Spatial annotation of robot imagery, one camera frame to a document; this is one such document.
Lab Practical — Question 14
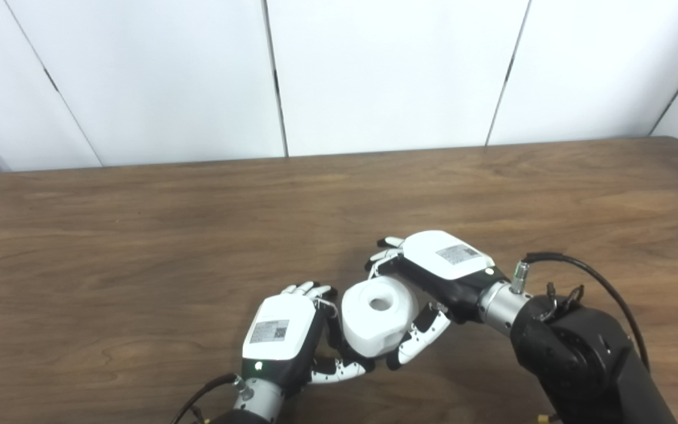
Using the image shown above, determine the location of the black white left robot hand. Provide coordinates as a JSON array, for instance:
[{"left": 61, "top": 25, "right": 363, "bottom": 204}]
[{"left": 241, "top": 281, "right": 375, "bottom": 396}]

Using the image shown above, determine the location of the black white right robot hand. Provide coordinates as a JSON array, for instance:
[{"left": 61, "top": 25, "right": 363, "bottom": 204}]
[{"left": 365, "top": 230, "right": 507, "bottom": 372}]

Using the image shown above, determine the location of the round white plastic piece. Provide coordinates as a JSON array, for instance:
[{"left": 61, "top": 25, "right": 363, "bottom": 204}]
[{"left": 341, "top": 277, "right": 420, "bottom": 359}]

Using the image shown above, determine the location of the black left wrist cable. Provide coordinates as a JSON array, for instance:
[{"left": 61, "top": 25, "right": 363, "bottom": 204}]
[{"left": 169, "top": 373, "right": 240, "bottom": 424}]

